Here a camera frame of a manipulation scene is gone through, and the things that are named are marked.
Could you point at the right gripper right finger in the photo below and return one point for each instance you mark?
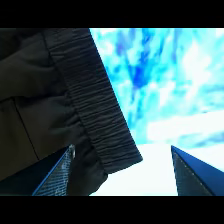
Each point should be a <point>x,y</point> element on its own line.
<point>193,176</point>

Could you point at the black pants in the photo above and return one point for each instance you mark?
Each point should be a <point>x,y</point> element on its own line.
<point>60,100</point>

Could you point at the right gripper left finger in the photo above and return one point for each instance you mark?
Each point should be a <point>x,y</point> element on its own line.
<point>55,176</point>

